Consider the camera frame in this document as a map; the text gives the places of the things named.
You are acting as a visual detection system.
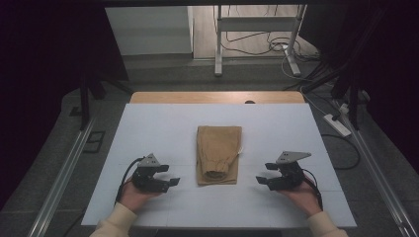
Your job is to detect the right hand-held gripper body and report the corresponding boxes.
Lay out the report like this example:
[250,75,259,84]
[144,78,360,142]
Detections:
[267,150,312,192]

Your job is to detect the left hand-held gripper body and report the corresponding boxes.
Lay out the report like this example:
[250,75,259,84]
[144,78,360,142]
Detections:
[131,152,171,194]

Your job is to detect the tan pants with embroidered patches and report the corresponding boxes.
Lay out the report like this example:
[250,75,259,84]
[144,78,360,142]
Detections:
[196,124,244,187]

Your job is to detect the person's left hand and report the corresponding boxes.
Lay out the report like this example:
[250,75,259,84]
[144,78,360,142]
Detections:
[119,179,163,215]

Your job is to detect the person's right hand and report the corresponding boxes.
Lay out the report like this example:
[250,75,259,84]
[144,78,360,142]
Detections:
[278,177,323,218]

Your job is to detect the white table mat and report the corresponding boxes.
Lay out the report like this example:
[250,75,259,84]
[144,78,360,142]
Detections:
[80,103,358,229]

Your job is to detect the white power strip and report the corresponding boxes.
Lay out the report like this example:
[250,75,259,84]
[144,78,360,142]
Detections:
[323,114,353,138]

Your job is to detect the black metal stand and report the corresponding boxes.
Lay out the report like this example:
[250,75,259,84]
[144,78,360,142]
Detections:
[300,58,371,131]
[78,58,133,131]

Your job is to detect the white metal stand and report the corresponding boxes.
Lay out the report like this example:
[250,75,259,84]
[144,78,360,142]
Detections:
[213,4,308,78]

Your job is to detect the dark curtain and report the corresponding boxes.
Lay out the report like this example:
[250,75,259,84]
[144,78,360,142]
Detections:
[0,0,130,211]
[297,0,419,176]

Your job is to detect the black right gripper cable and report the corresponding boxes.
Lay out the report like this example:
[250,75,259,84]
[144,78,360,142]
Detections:
[302,168,324,211]

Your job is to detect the black looped floor cable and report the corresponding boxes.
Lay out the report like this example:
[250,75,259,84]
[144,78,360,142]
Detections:
[320,132,362,171]

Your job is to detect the aluminium rail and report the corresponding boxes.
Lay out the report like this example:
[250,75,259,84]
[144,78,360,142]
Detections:
[335,102,419,237]
[28,118,97,237]

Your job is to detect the tangled floor cables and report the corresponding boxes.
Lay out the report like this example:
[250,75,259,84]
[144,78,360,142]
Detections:
[219,31,321,64]

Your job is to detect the white wall panel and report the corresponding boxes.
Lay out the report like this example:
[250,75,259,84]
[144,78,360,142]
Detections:
[105,6,194,56]

